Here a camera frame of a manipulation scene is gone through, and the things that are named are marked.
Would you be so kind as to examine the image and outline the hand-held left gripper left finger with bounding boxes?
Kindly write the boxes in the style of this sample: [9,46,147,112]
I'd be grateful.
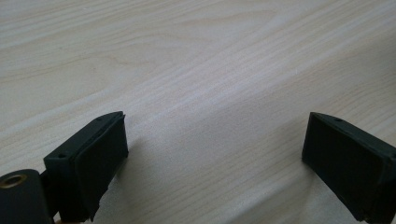
[43,110,130,224]

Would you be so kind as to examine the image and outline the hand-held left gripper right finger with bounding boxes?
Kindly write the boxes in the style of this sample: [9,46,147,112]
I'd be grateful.
[301,111,396,224]

